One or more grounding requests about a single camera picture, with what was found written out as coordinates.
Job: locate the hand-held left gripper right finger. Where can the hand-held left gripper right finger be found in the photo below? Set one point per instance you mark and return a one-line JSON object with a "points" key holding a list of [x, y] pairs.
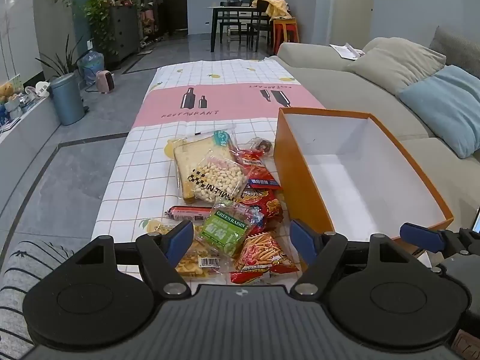
{"points": [[303, 240]]}

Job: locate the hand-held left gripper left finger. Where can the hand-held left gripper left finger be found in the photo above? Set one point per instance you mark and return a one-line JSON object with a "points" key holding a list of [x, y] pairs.
{"points": [[180, 239]]}

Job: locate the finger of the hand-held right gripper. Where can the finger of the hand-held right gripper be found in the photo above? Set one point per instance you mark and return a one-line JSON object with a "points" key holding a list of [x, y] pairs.
{"points": [[420, 235]]}

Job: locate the orange cardboard box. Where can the orange cardboard box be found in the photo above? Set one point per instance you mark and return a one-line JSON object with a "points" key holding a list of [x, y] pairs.
{"points": [[292, 180]]}

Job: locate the red snack packet blue band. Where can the red snack packet blue band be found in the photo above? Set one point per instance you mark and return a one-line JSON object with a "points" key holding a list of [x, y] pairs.
{"points": [[262, 178]]}

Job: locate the clear bag of white peanuts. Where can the clear bag of white peanuts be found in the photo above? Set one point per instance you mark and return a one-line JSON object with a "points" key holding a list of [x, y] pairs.
{"points": [[221, 176]]}

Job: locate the red sausage stick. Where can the red sausage stick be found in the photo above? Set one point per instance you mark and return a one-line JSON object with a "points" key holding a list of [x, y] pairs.
{"points": [[187, 213]]}

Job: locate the yellow cracker packet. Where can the yellow cracker packet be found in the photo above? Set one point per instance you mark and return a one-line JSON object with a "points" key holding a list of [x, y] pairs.
{"points": [[198, 261]]}

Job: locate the green raisin packet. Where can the green raisin packet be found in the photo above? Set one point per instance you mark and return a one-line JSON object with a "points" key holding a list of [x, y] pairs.
{"points": [[221, 229]]}

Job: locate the fried stick snack packet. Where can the fried stick snack packet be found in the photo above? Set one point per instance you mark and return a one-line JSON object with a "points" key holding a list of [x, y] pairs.
{"points": [[262, 251]]}

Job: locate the lit screen device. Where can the lit screen device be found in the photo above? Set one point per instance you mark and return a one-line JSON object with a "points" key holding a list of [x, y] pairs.
{"points": [[476, 221]]}

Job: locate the red snack packet yellow print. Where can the red snack packet yellow print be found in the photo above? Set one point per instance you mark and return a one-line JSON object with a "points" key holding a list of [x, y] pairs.
{"points": [[262, 204]]}

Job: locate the bagged toast bread slice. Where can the bagged toast bread slice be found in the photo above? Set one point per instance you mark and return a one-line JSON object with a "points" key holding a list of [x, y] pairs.
{"points": [[191, 157]]}

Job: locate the round chocolate snack packet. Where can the round chocolate snack packet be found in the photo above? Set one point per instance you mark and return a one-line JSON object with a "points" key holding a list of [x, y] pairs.
{"points": [[260, 144]]}

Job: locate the light blue cushion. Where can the light blue cushion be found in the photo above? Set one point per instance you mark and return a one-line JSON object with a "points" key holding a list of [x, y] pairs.
{"points": [[446, 105]]}

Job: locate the checked pink printed tablecloth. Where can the checked pink printed tablecloth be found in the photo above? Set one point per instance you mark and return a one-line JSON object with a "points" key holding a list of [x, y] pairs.
{"points": [[232, 97]]}

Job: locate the beige sofa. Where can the beige sofa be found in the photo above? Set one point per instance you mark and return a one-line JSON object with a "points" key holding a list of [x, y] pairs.
{"points": [[337, 82]]}

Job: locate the grey striped cloth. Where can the grey striped cloth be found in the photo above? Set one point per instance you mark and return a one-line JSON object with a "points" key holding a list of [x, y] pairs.
{"points": [[18, 270]]}

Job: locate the beige cushion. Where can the beige cushion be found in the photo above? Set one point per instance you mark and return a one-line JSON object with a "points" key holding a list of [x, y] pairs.
{"points": [[393, 63]]}

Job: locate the pink space heater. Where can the pink space heater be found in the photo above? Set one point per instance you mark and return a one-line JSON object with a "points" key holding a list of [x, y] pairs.
{"points": [[105, 81]]}

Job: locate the blue-grey trash bin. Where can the blue-grey trash bin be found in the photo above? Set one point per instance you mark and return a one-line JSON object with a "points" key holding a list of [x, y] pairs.
{"points": [[67, 101]]}

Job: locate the low grey bench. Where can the low grey bench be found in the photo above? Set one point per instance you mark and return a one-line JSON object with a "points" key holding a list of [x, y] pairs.
{"points": [[26, 123]]}

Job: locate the white papers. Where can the white papers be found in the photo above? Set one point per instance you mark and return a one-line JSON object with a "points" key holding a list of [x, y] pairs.
{"points": [[347, 50]]}

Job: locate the large water bottle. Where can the large water bottle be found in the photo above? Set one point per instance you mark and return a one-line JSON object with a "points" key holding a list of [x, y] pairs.
{"points": [[91, 65]]}

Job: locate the white round object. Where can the white round object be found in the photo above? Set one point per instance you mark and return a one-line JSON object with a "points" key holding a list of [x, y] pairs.
{"points": [[42, 90]]}

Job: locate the orange stool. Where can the orange stool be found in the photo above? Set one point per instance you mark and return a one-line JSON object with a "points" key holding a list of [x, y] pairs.
{"points": [[285, 30]]}

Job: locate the dark grey dresser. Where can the dark grey dresser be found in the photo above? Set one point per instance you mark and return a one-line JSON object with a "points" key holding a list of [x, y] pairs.
{"points": [[125, 33]]}

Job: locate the long-leaf potted plant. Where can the long-leaf potted plant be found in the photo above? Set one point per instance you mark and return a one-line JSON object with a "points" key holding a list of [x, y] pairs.
{"points": [[62, 62]]}

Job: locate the dark dining chair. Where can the dark dining chair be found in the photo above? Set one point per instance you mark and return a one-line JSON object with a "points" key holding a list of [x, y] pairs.
{"points": [[259, 26], [228, 20]]}

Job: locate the shelf with toys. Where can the shelf with toys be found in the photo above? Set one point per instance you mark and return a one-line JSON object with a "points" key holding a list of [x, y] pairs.
{"points": [[149, 22]]}

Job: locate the yellow plush toy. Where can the yellow plush toy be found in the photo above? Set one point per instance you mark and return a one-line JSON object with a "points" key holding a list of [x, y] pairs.
{"points": [[5, 90]]}

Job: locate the yellow cloth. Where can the yellow cloth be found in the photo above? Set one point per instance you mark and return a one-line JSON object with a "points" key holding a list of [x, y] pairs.
{"points": [[275, 7]]}

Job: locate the leafy climbing plant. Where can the leafy climbing plant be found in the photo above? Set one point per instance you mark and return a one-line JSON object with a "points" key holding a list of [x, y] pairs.
{"points": [[99, 18]]}

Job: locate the dark dining table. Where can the dark dining table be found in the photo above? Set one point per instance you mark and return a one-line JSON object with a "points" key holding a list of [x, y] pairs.
{"points": [[240, 9]]}

